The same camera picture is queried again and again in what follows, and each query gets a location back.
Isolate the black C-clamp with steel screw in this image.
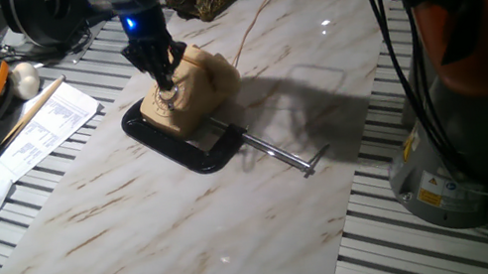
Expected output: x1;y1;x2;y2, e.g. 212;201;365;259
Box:
116;67;336;209

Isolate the marble pattern sheet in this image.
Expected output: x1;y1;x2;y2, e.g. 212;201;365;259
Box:
0;0;433;274

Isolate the beige phone cord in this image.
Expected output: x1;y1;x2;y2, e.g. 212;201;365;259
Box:
219;0;343;69

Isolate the black filament spool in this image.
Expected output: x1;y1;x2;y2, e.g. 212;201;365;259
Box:
0;0;94;55

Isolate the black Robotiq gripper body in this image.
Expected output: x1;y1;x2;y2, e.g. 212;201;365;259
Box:
113;0;177;55

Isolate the long wooden stick black tip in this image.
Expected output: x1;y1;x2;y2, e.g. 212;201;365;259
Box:
0;73;82;177

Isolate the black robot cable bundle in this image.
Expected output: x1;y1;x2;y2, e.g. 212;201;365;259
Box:
350;0;488;204

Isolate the white round knob object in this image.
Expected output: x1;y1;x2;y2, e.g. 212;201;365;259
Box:
5;59;45;103

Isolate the beige rotary phone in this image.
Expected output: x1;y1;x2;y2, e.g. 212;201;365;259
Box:
129;36;251;146

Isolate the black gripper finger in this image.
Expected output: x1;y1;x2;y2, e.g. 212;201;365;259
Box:
121;40;172;97
159;39;194;89

